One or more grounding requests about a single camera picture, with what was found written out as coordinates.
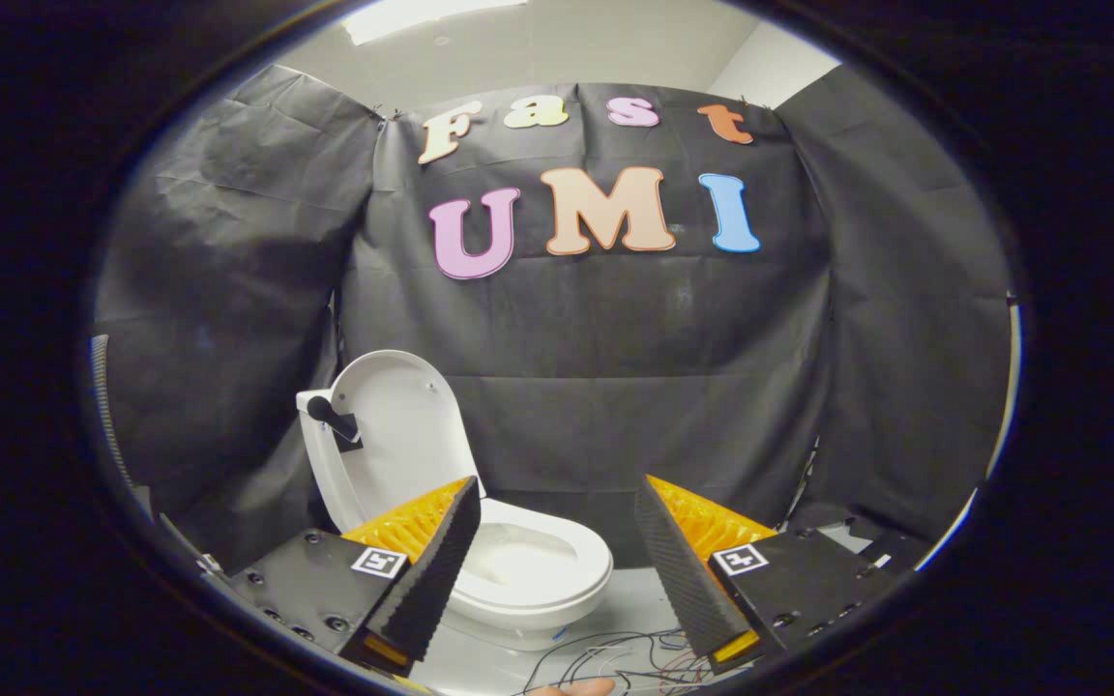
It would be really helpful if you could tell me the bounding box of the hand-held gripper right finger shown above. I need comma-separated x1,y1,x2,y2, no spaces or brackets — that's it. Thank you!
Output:
634,474,898,676

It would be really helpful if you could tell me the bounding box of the black handle on lid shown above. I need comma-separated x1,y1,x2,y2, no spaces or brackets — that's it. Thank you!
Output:
307,396,364,453

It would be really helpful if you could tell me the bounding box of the dark box with white label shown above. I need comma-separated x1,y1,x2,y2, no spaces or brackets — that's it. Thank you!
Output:
857,530,931,577

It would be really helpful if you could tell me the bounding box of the white toilet bowl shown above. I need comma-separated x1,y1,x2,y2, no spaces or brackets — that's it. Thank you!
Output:
441,527,606,652

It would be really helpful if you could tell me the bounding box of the bundle of thin floor wires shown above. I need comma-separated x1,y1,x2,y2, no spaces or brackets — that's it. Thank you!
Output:
523,628,713,696

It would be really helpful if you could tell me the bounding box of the black backdrop cloth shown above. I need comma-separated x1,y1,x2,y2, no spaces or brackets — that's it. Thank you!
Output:
91,63,1014,576

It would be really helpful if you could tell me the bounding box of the white toilet seat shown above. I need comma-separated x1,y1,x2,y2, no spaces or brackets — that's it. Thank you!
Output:
449,498,615,621

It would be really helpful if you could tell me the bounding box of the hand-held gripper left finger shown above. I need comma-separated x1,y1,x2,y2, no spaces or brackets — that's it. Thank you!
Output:
226,474,483,678

